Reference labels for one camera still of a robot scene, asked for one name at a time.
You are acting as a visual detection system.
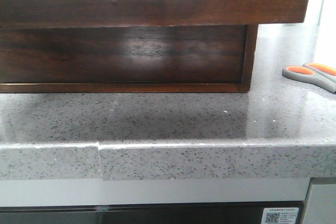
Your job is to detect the wooden drawer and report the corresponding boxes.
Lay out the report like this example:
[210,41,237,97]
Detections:
[1,0,308,29]
[0,24,247,84]

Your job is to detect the grey orange scissors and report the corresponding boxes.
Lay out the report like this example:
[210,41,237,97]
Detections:
[282,63,335,94]

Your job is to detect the dark wooden drawer cabinet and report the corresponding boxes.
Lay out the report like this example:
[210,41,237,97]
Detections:
[0,23,259,93]

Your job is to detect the black appliance under counter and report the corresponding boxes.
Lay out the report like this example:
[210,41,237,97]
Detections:
[1,201,303,223]

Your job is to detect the white QR code sticker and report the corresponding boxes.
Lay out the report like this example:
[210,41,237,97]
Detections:
[261,207,299,224]

